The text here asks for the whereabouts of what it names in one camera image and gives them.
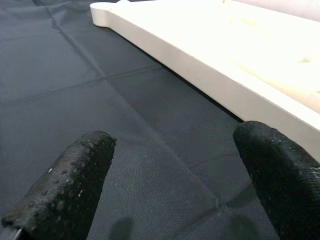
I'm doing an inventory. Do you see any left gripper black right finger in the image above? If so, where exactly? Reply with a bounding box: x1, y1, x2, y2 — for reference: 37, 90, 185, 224
232, 120, 320, 240

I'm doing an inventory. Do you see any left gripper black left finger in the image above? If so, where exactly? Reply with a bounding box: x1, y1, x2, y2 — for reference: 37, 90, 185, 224
1, 130, 117, 240

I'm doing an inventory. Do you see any white plastic children table top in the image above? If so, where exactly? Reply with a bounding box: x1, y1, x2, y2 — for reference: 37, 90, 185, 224
89, 0, 320, 162

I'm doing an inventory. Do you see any black tablecloth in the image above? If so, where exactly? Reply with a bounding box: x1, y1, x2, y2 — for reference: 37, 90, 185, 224
0, 0, 281, 240

